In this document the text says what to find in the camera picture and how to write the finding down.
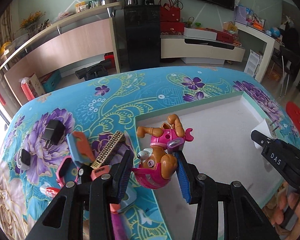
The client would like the black toy car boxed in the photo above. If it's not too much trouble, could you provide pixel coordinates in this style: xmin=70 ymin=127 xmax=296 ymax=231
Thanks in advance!
xmin=77 ymin=164 xmax=93 ymax=184

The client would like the pink smartwatch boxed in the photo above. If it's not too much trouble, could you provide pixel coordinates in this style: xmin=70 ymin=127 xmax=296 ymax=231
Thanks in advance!
xmin=56 ymin=155 xmax=78 ymax=188

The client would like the white power adapter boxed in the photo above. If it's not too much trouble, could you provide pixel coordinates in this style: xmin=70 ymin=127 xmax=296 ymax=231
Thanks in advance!
xmin=250 ymin=119 xmax=278 ymax=150

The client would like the blue orange toy knife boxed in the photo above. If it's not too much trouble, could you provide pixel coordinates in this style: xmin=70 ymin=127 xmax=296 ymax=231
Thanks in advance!
xmin=66 ymin=131 xmax=96 ymax=167

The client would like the red white glue bottle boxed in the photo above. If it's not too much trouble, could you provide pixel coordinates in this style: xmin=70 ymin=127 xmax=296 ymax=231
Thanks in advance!
xmin=40 ymin=185 xmax=60 ymax=198

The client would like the black gold patterned harmonica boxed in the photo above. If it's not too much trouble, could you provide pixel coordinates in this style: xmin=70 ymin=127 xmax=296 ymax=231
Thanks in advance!
xmin=90 ymin=131 xmax=125 ymax=170

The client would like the pink brown puppy toy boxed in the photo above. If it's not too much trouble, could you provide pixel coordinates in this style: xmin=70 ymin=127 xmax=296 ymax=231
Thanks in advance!
xmin=132 ymin=114 xmax=194 ymax=190

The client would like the black power adapter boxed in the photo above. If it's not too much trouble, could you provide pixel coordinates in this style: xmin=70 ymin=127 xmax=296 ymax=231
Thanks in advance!
xmin=42 ymin=120 xmax=65 ymax=145

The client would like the white smartwatch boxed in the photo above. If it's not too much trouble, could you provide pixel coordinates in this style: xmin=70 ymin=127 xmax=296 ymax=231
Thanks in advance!
xmin=15 ymin=148 xmax=31 ymax=173

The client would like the salmon blue toy knife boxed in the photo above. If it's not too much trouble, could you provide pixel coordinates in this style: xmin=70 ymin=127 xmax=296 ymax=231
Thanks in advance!
xmin=90 ymin=165 xmax=137 ymax=214

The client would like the magenta translucent lighter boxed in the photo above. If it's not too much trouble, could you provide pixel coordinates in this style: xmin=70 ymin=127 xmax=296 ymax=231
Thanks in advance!
xmin=111 ymin=213 xmax=128 ymax=240

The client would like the person's right hand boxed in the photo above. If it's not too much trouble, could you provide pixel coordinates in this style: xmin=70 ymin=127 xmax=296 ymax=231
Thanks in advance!
xmin=269 ymin=192 xmax=300 ymax=233

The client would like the red plastic stool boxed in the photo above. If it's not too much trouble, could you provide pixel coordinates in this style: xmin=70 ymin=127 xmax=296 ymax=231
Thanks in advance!
xmin=286 ymin=101 xmax=300 ymax=133

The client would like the floral blue tablecloth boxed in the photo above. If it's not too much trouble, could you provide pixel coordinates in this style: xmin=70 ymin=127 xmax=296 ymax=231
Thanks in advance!
xmin=0 ymin=66 xmax=300 ymax=239

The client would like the teal white shallow box tray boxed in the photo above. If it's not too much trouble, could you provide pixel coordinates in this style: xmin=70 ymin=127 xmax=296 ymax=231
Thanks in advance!
xmin=135 ymin=92 xmax=283 ymax=239

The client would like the teal storage crate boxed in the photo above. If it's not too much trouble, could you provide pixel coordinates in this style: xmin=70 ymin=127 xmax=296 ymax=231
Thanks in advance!
xmin=39 ymin=70 xmax=61 ymax=93

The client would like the black bag on floor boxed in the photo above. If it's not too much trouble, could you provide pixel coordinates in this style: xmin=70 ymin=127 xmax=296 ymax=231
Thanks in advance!
xmin=75 ymin=59 xmax=112 ymax=81

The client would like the white desk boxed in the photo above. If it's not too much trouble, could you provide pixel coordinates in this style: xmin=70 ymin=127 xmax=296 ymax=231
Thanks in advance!
xmin=235 ymin=22 xmax=284 ymax=83

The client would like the red white gift bag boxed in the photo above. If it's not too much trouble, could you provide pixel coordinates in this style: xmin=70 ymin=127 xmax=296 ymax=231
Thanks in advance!
xmin=19 ymin=73 xmax=45 ymax=101

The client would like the cream low tv stand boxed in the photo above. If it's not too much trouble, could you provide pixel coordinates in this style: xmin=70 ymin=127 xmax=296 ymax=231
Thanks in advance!
xmin=161 ymin=35 xmax=245 ymax=65

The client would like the white flat box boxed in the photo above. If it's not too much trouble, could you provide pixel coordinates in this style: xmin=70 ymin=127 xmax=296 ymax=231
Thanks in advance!
xmin=184 ymin=28 xmax=217 ymax=41

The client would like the curved wooden counter shelf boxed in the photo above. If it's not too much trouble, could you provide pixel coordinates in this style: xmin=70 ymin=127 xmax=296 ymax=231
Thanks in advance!
xmin=1 ymin=2 xmax=122 ymax=106

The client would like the yellow container on shelf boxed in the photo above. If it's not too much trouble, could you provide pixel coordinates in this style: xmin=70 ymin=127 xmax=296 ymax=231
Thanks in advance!
xmin=0 ymin=41 xmax=15 ymax=62

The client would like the red gift box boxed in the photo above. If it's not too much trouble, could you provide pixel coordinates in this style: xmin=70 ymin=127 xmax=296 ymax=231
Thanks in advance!
xmin=160 ymin=22 xmax=185 ymax=35

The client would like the black water dispenser cabinet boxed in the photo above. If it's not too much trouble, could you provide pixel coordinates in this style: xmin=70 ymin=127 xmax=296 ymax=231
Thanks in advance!
xmin=123 ymin=0 xmax=161 ymax=70

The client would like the orange flower bouquet vase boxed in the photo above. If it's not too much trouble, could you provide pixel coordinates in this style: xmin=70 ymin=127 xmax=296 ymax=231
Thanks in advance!
xmin=20 ymin=11 xmax=45 ymax=36

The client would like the beige patterned curtain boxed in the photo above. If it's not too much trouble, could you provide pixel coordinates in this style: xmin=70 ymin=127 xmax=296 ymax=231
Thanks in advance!
xmin=0 ymin=6 xmax=20 ymax=118

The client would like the red handbag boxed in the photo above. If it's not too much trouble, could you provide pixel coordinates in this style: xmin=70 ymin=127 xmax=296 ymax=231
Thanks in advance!
xmin=159 ymin=0 xmax=183 ymax=22

